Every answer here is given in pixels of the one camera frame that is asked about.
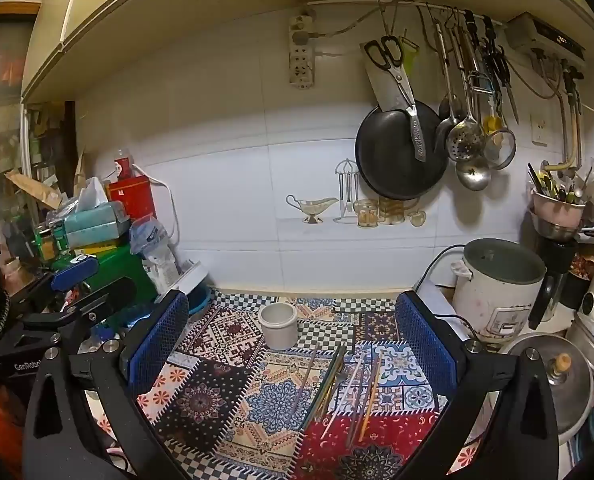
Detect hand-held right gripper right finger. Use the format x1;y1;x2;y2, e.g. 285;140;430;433
394;290;560;480

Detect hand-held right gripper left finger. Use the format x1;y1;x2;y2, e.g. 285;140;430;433
22;289;190;480

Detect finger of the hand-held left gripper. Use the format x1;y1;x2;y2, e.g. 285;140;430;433
7;254;100;311
19;276;138;346

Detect pile of mixed chopsticks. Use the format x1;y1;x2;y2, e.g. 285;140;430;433
299;342;385;443

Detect white ceramic cup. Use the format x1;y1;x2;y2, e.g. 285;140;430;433
257;302;298;351

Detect green box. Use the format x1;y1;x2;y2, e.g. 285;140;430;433
52;245;158;311

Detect blue bowl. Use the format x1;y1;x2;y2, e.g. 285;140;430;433
187;285;212;317

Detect patterned patchwork table cloth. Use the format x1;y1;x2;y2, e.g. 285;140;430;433
84;290;478;480

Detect teal tissue box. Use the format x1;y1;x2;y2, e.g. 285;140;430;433
63;177;130;248

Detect clear printed plastic bag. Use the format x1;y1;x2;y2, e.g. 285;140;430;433
129;215;180;293

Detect white round lid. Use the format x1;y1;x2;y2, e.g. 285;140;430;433
169;260;209;297

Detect brown paper bag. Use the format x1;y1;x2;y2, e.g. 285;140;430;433
4;167;70;211

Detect white rice cooker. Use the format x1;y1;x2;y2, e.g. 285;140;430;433
451;238;548;343

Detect red box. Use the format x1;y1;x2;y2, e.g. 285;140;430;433
108;176;158;221

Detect cluttered storage shelf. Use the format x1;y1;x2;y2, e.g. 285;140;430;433
0;100;82;281

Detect metal pressure cooker lid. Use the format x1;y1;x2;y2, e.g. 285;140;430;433
497;332;594;443

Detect black jug appliance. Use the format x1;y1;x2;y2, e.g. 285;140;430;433
527;237;578;331

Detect steel pot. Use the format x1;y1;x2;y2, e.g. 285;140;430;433
564;310;594;381

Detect metal ladle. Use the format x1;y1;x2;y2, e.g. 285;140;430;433
452;20;493;192

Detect black frying pan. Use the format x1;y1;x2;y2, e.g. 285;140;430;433
355;101;449;202

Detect pink utensil holder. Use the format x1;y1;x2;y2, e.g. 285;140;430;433
530;187;587;228

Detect bunch of cutlery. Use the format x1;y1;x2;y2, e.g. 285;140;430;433
527;160;594;206

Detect metal slotted spoon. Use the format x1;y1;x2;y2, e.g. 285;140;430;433
434;10;487;162

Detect mesh strainer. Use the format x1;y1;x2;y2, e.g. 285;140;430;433
482;100;518;170

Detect steel cleaver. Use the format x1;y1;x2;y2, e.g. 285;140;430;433
361;42;431;163

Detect green peeler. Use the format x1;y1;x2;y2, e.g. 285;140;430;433
399;35;420;73

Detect beige power strip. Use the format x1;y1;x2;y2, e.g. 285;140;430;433
288;14;316;90

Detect black power cable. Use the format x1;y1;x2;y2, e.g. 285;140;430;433
412;244;468;293

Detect white cable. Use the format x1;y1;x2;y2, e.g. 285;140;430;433
132;162;178;248

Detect white wall socket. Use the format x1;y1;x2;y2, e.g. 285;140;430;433
531;114;550;147

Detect yellowish hose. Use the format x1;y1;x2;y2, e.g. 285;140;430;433
560;67;585;171

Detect black-handled kitchen scissors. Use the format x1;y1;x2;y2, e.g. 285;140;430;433
364;35;415;108

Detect grey wall-mounted appliance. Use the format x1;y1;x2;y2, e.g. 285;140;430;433
504;12;588;71

